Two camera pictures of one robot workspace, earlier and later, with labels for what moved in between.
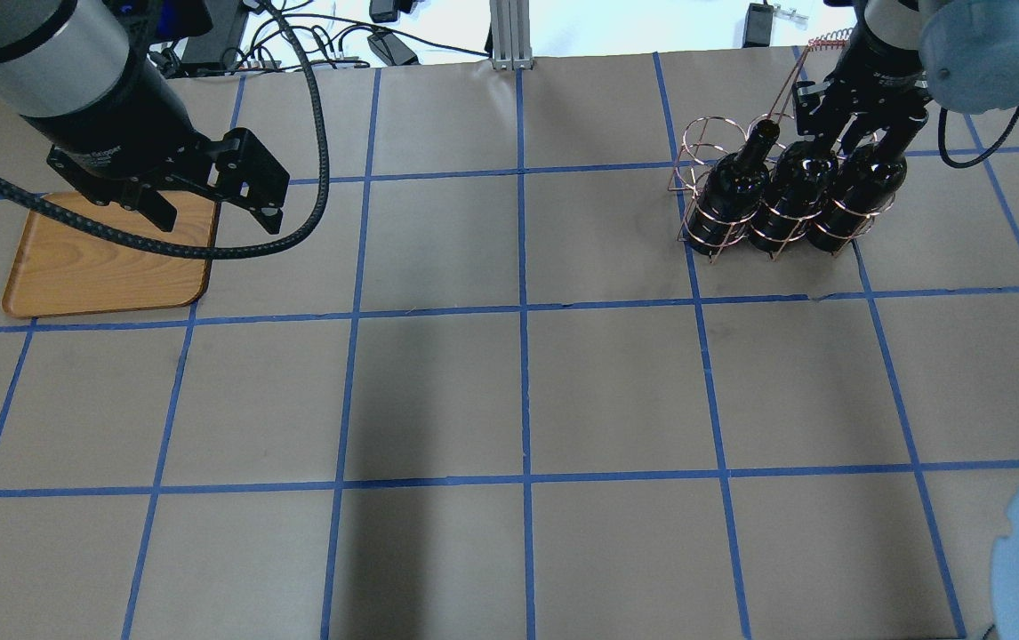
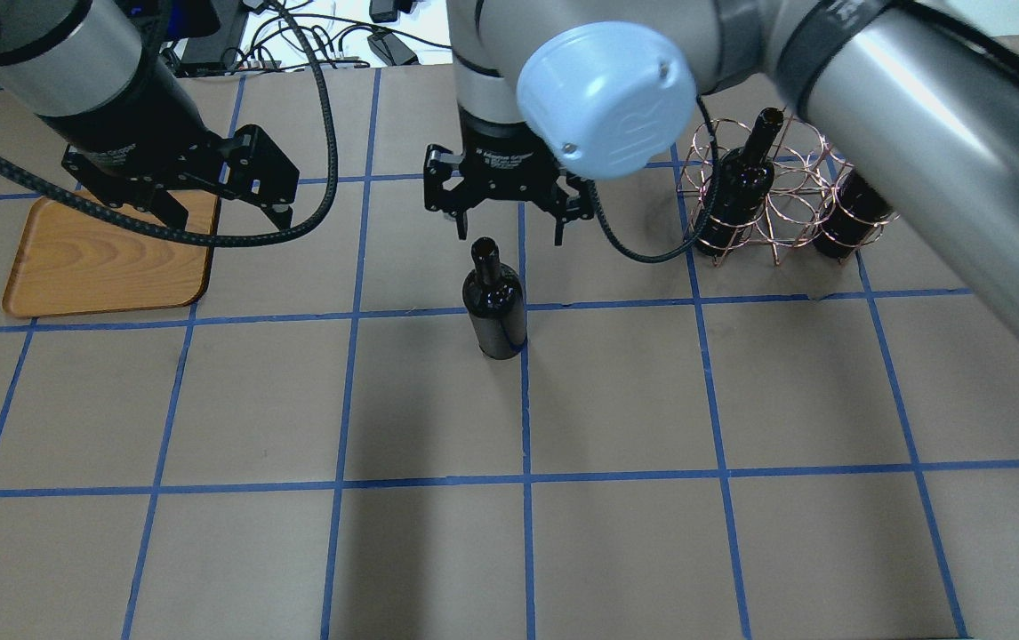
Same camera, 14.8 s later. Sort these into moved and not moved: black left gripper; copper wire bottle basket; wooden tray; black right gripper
Moved: black right gripper
Not moved: black left gripper; wooden tray; copper wire bottle basket
